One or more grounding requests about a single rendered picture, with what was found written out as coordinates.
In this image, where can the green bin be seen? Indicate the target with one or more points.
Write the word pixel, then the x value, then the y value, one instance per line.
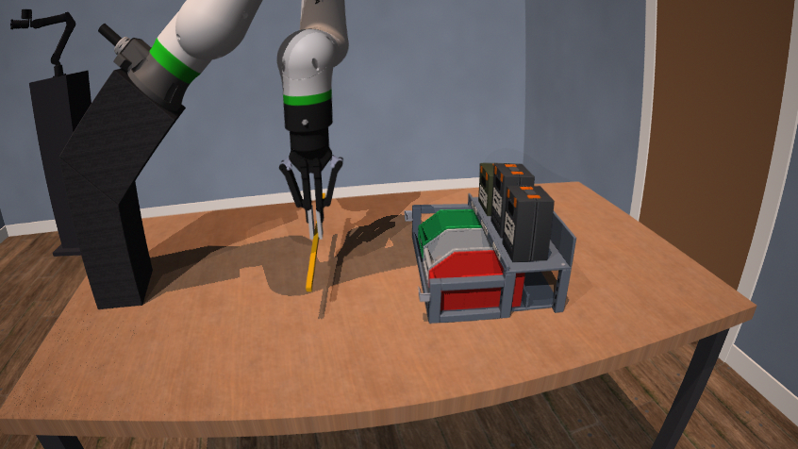
pixel 445 219

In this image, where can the red open bin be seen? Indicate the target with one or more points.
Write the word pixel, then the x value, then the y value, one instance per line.
pixel 474 263

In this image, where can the orange retaining rail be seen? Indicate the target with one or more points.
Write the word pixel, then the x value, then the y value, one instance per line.
pixel 313 255

